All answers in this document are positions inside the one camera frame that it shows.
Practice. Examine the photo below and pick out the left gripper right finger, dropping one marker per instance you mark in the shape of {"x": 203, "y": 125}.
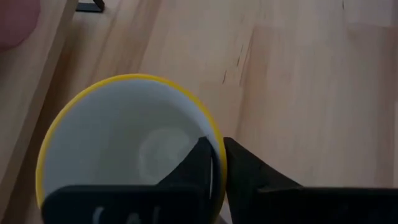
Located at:
{"x": 280, "y": 205}

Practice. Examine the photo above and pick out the pink mug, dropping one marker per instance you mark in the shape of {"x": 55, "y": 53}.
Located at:
{"x": 15, "y": 21}

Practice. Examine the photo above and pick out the white mug yellow rim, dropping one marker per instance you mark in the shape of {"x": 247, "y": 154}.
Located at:
{"x": 124, "y": 130}

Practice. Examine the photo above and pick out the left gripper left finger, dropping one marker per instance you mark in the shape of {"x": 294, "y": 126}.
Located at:
{"x": 140, "y": 202}

